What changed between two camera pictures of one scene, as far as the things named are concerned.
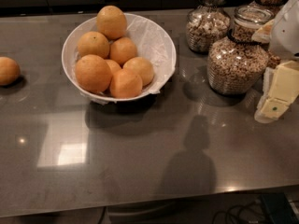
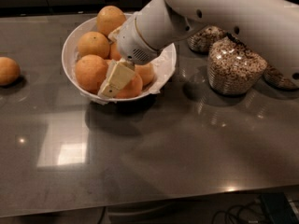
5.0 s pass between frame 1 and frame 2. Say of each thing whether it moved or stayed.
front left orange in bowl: stayed
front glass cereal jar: stayed
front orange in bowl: stayed
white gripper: moved
